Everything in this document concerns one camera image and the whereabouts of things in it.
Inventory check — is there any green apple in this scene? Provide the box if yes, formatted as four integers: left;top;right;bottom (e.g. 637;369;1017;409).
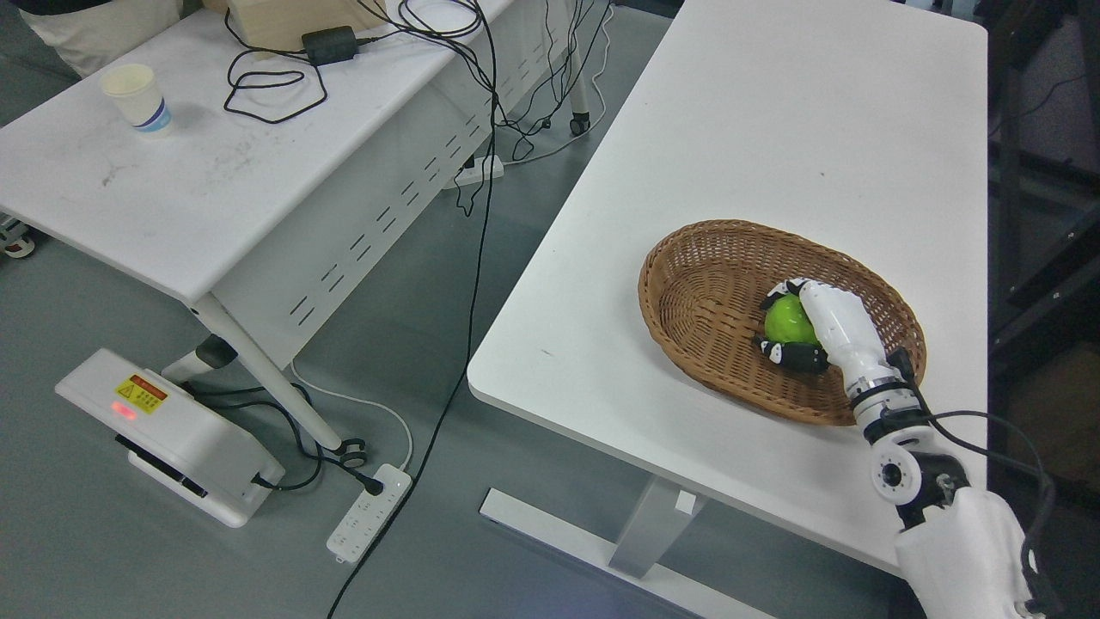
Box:
765;295;820;346

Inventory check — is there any white folding table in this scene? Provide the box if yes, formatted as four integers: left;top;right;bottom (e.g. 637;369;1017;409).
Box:
1;1;602;450

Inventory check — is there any long black cable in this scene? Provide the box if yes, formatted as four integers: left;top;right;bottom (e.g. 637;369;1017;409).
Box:
327;0;499;619

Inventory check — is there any white device with warning label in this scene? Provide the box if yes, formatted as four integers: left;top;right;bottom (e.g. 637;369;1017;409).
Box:
54;349;285;528

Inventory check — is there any paper cup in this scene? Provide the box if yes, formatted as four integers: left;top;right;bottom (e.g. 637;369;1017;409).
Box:
99;64;175;139

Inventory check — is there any white power strip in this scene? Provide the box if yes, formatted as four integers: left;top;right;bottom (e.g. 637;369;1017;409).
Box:
326;463;413;563
443;154;505;191

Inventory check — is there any white standing desk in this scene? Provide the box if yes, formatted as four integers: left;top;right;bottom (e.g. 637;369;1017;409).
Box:
468;1;987;618

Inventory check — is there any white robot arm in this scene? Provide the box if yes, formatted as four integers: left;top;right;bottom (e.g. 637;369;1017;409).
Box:
840;352;1062;618

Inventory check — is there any brown wicker basket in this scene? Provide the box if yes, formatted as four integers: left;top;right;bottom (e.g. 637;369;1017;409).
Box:
638;219;927;425

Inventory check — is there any black power adapter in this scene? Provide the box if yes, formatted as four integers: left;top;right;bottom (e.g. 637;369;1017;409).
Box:
300;25;360;66

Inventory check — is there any black metal shelf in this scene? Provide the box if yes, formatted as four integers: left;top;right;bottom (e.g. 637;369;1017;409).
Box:
975;1;1097;510

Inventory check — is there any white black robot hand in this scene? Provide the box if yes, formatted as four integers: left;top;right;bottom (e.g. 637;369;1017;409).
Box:
754;278;902;405

